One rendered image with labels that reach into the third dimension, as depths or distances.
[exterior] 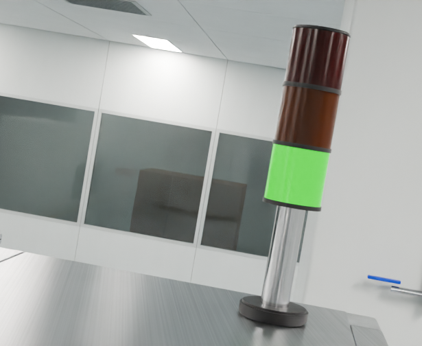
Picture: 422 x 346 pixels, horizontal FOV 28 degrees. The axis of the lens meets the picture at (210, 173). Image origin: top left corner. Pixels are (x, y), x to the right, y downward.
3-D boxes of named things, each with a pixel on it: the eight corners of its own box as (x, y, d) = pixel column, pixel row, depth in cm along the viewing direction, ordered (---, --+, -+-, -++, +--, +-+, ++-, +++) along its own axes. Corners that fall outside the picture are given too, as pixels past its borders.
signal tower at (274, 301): (235, 318, 72) (286, 19, 70) (240, 304, 78) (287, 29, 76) (307, 331, 71) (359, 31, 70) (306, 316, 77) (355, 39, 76)
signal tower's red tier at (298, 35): (283, 80, 71) (292, 25, 71) (284, 84, 76) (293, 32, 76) (342, 90, 71) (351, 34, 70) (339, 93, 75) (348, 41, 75)
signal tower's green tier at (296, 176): (263, 200, 72) (272, 142, 71) (265, 195, 76) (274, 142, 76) (320, 210, 71) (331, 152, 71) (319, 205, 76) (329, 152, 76)
